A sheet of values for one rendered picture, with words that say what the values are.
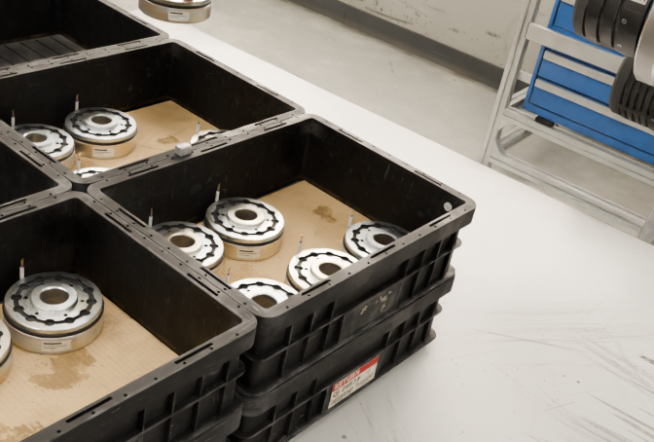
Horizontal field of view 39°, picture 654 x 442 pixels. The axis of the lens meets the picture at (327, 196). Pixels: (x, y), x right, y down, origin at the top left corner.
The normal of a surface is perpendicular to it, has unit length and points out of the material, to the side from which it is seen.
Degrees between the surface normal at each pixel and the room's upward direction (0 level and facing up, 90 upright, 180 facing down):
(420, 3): 90
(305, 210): 0
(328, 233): 0
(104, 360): 0
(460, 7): 90
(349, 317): 90
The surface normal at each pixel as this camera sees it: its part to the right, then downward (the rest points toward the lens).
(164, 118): 0.18, -0.85
